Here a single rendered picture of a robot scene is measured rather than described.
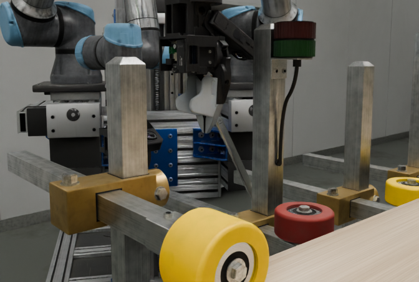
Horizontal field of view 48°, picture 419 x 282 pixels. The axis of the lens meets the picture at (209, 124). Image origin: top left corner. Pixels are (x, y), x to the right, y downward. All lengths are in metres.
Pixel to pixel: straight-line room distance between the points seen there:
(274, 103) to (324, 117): 4.81
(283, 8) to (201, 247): 1.08
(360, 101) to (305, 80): 4.29
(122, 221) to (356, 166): 0.54
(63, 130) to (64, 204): 0.77
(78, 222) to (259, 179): 0.31
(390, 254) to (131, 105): 0.33
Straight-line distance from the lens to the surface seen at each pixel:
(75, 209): 0.54
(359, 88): 0.92
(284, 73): 0.73
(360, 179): 0.94
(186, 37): 0.68
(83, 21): 1.43
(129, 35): 0.97
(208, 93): 0.73
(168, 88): 1.55
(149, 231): 0.46
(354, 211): 0.91
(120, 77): 0.55
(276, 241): 0.69
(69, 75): 1.41
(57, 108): 1.30
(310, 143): 5.37
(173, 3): 0.71
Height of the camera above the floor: 1.11
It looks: 8 degrees down
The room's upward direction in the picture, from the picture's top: straight up
